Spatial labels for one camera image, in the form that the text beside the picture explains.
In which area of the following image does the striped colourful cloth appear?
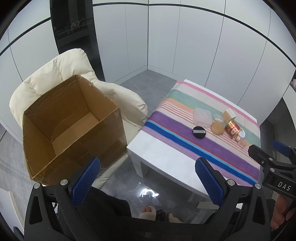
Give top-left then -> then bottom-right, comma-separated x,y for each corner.
141,80 -> 260,187

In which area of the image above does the copper gold can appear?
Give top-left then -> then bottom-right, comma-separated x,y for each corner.
225,119 -> 241,139

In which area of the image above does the small glass bottle copper cap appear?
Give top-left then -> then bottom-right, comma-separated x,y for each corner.
235,136 -> 248,149

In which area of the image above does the black glass wall panel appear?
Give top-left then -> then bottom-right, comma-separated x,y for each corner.
49,0 -> 105,82

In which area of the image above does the black round powder puff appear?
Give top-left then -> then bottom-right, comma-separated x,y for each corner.
192,126 -> 207,139

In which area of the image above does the cream padded armchair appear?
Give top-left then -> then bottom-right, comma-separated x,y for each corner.
9,48 -> 148,189

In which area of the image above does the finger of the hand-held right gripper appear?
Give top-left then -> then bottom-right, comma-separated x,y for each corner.
273,140 -> 296,160
248,144 -> 278,166

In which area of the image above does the person's right hand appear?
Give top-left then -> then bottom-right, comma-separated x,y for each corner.
270,193 -> 292,230

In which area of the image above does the brown cardboard box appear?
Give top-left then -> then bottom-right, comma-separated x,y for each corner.
22,74 -> 128,186

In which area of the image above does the tan makeup sponge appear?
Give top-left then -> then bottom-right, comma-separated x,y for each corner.
211,122 -> 225,135

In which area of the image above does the white low table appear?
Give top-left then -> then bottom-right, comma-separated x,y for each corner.
127,79 -> 262,202

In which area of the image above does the person's leg in black trousers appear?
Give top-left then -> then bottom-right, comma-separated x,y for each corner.
76,187 -> 133,219

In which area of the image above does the person's right foot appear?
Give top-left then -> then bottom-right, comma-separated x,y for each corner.
168,213 -> 184,223

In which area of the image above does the gold square box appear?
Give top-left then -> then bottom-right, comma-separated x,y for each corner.
222,109 -> 236,123

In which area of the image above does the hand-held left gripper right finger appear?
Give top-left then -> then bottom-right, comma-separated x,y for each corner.
195,157 -> 271,241

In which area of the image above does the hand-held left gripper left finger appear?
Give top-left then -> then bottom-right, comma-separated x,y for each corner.
24,158 -> 101,241

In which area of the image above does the clear square plastic container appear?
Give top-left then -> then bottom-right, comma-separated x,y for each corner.
193,108 -> 212,127

